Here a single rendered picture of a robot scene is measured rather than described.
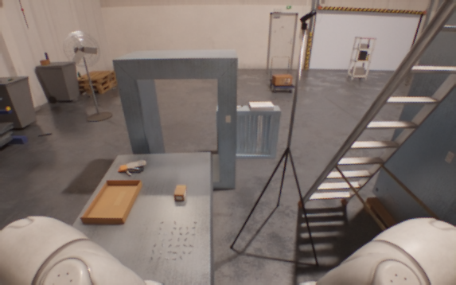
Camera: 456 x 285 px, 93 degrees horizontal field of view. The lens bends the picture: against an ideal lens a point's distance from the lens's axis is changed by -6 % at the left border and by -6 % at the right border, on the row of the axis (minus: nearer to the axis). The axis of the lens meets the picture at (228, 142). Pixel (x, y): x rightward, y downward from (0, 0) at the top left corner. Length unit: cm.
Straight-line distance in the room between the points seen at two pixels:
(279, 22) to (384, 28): 446
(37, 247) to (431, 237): 69
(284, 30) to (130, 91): 845
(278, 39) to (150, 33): 520
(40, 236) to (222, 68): 201
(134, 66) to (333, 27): 952
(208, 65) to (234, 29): 781
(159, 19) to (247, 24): 347
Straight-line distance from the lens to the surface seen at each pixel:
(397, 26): 1242
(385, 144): 211
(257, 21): 1011
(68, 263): 44
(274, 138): 339
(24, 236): 57
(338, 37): 1122
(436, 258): 54
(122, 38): 1092
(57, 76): 721
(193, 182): 202
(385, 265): 43
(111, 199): 204
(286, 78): 698
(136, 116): 261
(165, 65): 236
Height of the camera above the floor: 189
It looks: 28 degrees down
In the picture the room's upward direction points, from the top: straight up
